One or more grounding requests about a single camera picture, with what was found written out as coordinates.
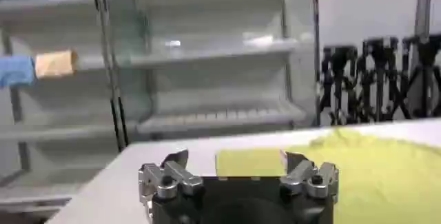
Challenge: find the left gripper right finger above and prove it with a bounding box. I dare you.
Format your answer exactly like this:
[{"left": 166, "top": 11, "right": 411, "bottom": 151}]
[{"left": 278, "top": 150, "right": 340, "bottom": 201}]

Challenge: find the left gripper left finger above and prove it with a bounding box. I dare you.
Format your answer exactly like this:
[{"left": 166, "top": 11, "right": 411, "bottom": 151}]
[{"left": 137, "top": 148, "right": 204, "bottom": 209}]

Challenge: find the white slatted shelf unit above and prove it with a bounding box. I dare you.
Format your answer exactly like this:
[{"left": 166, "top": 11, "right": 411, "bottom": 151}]
[{"left": 122, "top": 0, "right": 320, "bottom": 139}]

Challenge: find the grey shelf rack with glass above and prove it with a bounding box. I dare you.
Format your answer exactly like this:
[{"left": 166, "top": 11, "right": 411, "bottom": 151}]
[{"left": 0, "top": 0, "right": 152, "bottom": 214}]

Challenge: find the grey slanted metal pole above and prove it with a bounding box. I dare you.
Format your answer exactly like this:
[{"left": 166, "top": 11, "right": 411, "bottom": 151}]
[{"left": 412, "top": 0, "right": 435, "bottom": 40}]

